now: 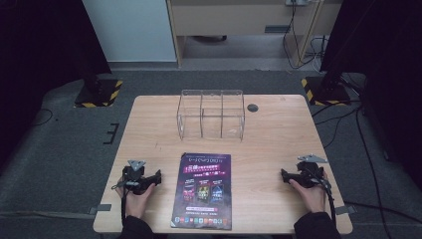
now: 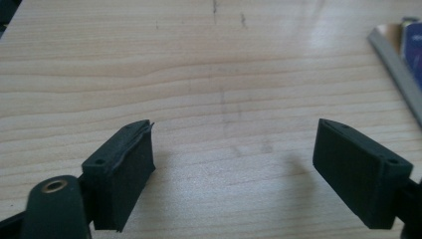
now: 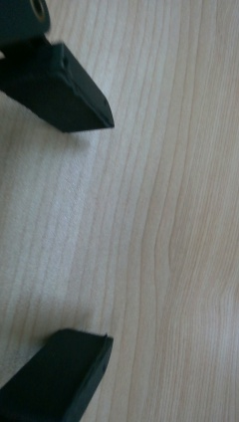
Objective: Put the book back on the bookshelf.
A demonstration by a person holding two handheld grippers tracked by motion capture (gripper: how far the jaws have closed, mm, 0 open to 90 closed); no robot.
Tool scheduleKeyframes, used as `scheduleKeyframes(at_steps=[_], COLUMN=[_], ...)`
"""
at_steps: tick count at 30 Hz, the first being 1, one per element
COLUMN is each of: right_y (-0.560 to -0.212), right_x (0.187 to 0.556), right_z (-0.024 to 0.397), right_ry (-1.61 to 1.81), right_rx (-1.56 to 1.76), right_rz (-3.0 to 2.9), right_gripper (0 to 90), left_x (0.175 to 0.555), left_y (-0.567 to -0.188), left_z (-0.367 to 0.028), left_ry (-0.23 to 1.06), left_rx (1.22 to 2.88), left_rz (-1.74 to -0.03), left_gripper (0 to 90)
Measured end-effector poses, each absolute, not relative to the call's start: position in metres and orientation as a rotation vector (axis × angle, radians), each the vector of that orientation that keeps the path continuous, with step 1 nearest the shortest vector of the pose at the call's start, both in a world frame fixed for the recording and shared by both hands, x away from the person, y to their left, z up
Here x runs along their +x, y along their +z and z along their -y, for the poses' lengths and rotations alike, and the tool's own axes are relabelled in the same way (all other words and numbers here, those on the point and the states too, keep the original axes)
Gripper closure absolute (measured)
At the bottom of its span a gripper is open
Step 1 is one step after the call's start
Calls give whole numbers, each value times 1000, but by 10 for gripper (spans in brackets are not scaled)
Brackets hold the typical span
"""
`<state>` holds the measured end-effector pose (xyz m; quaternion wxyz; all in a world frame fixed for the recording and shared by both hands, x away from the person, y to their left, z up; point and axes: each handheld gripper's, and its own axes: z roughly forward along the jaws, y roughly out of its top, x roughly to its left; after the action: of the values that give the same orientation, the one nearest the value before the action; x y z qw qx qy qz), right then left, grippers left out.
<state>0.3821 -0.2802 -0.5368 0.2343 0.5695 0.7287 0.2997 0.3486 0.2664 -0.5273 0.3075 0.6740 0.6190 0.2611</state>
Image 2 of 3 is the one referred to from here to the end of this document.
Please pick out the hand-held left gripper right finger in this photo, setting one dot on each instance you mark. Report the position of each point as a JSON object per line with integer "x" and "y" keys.
{"x": 356, "y": 172}

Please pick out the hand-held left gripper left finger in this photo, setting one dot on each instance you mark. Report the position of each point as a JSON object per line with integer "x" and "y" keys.
{"x": 117, "y": 172}

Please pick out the dark blue packet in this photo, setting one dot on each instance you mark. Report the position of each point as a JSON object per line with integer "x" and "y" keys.
{"x": 414, "y": 46}

